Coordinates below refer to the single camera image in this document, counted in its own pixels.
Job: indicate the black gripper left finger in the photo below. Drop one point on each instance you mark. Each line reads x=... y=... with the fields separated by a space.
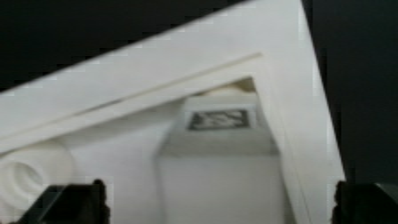
x=71 y=204

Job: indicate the white square tabletop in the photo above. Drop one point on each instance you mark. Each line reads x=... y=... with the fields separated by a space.
x=87 y=119

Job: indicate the white table leg with tag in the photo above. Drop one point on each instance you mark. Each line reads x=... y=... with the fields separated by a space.
x=218 y=163

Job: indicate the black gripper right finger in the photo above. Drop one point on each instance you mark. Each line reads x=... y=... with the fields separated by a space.
x=366 y=203

